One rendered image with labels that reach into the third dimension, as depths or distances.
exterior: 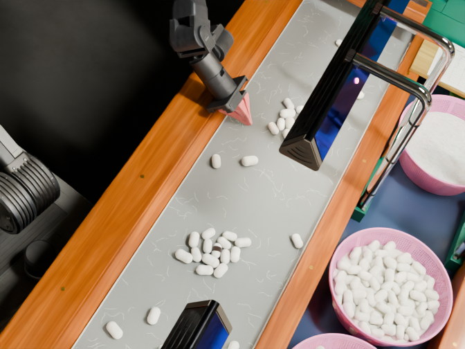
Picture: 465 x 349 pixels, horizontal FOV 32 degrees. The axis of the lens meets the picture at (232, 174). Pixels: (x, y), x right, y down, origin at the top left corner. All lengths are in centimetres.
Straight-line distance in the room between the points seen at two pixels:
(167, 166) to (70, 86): 113
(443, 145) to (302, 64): 40
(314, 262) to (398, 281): 19
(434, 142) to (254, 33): 51
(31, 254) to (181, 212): 36
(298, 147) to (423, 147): 61
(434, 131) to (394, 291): 46
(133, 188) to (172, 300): 25
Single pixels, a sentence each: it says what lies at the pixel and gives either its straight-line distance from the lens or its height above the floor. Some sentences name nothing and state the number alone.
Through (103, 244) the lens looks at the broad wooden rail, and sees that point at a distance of 164.
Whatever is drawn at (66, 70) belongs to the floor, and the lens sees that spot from 287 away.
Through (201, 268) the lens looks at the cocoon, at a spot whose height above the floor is 76.
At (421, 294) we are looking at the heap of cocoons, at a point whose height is 75.
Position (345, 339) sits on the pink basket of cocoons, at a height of 76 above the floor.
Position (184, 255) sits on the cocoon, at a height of 76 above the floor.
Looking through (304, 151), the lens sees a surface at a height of 108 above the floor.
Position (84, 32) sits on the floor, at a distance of 299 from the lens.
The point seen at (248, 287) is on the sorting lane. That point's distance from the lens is 167.
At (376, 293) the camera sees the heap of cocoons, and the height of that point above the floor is 74.
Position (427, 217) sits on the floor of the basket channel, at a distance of 197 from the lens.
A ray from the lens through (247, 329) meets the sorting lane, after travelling 163.
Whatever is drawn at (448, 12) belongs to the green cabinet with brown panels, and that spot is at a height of 85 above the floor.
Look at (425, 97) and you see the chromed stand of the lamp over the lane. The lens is 157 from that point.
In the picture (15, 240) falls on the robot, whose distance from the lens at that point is 197.
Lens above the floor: 221
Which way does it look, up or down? 55 degrees down
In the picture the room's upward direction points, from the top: 19 degrees clockwise
